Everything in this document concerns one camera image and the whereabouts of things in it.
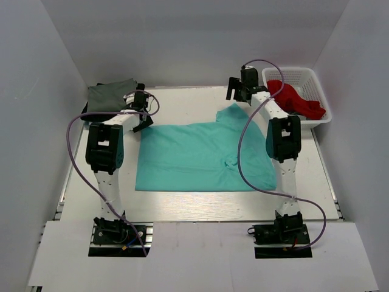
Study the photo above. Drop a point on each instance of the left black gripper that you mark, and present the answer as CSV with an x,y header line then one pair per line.
x,y
149,122

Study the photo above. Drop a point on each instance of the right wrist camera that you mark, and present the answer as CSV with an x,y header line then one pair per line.
x,y
247,67

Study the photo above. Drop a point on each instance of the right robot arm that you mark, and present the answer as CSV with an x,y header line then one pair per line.
x,y
283,138

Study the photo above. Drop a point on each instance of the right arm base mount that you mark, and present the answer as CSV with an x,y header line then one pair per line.
x,y
273,242

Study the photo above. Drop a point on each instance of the teal t shirt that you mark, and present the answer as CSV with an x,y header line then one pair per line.
x,y
205,157

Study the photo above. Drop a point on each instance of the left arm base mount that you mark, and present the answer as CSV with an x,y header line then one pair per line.
x,y
120,241

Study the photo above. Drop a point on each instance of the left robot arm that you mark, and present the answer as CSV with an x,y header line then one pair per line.
x,y
105,149

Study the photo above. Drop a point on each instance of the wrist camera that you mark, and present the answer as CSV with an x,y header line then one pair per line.
x,y
247,67
129,98

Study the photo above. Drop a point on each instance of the white plastic basket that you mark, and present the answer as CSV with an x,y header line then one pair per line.
x,y
303,78

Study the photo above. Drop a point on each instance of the grey t shirt in basket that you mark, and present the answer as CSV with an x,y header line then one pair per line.
x,y
301,117

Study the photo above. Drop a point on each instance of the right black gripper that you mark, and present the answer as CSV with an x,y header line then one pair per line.
x,y
234,83

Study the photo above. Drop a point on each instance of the folded grey t shirt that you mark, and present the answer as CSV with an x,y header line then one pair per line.
x,y
106,95

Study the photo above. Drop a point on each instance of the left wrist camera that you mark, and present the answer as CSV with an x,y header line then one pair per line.
x,y
129,98

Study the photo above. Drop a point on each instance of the red t shirt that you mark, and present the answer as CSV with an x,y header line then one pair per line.
x,y
289,101

